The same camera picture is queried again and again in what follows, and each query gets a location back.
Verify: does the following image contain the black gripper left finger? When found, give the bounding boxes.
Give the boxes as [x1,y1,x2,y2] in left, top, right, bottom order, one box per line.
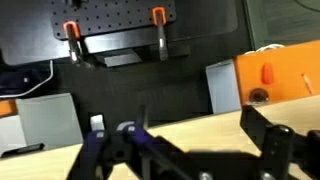
[67,112,187,180]

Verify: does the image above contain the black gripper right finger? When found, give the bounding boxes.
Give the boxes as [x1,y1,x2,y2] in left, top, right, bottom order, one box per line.
[240,105,320,180]

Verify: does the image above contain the grey box under bench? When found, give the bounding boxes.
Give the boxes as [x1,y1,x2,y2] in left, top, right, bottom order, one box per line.
[206,60,241,114]

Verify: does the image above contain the grey cabinet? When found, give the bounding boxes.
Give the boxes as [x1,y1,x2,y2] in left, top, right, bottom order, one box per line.
[16,93,83,150]

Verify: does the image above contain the black perforated mounting board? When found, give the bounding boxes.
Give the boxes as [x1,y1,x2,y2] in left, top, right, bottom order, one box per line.
[49,0,176,40]

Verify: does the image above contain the orange workbench frame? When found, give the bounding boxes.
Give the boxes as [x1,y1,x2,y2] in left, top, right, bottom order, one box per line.
[234,40,320,104]

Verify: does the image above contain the white cable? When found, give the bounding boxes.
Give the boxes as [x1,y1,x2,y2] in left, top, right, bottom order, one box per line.
[0,59,55,100]

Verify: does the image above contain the right orange handled clamp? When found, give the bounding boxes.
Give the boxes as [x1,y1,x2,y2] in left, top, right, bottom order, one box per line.
[152,6,168,61]

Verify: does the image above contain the orange handled clamp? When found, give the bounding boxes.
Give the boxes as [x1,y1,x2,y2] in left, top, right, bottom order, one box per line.
[152,6,168,61]
[63,21,82,64]

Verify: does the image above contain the left orange handled clamp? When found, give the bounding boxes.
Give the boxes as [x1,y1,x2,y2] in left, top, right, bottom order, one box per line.
[63,21,82,64]

